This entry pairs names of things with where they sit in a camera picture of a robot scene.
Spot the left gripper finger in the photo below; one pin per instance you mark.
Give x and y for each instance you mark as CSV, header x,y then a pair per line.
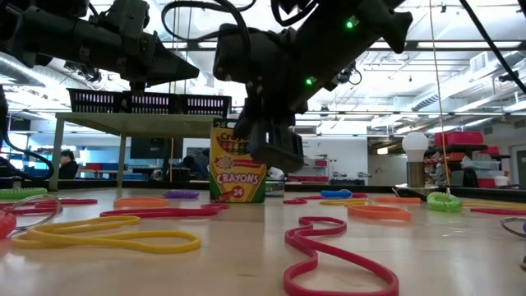
x,y
172,55
172,76

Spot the green perforated metal shelf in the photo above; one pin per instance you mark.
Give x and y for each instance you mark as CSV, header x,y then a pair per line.
x,y
135,123

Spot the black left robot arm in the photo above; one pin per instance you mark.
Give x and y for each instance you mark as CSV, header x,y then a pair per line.
x,y
41,29

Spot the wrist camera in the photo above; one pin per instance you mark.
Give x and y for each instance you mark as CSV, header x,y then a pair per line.
x,y
125,18
232,53

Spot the yellow rubber band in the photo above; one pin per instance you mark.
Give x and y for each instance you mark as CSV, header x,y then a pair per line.
x,y
493,204
102,222
345,202

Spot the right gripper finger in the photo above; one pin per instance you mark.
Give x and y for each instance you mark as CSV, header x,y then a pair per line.
x,y
243,121
279,144

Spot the long ceiling light fixture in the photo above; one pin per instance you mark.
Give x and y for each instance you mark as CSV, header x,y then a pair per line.
x,y
452,44

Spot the red rubber band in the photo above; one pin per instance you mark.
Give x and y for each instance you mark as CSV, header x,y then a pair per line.
x,y
359,195
70,202
293,201
322,220
497,211
156,212

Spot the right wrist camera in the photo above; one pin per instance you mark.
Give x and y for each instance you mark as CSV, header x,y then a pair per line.
x,y
232,53

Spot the storage rack with bins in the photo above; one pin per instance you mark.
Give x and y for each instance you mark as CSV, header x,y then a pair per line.
x,y
458,139

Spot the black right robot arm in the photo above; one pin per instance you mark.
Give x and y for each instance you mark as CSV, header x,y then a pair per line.
x,y
361,24

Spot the lamp with white bulb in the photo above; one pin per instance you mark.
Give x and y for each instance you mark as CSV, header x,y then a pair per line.
x,y
415,144

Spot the orange rubber band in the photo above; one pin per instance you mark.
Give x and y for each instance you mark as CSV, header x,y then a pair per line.
x,y
396,200
378,214
139,204

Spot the black ceiling camera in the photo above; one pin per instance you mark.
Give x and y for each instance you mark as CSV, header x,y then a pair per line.
x,y
349,78

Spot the person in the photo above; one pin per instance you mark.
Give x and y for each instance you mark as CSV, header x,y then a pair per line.
x,y
67,166
193,164

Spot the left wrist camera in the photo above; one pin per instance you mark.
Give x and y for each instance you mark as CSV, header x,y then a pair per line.
x,y
125,18

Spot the green coil wristband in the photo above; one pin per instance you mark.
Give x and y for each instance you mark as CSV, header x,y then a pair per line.
x,y
20,193
432,202

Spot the blue coil wristband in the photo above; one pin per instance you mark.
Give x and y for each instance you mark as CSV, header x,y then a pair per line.
x,y
336,194

